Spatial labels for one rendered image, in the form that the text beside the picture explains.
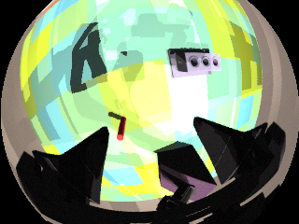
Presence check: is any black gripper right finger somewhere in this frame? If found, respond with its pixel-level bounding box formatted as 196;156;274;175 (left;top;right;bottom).
193;116;268;184

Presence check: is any dark red peg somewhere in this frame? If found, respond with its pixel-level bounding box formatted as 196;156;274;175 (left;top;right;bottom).
116;117;126;141

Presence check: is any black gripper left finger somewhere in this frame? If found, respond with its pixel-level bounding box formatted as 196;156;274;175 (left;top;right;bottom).
33;126;109;204

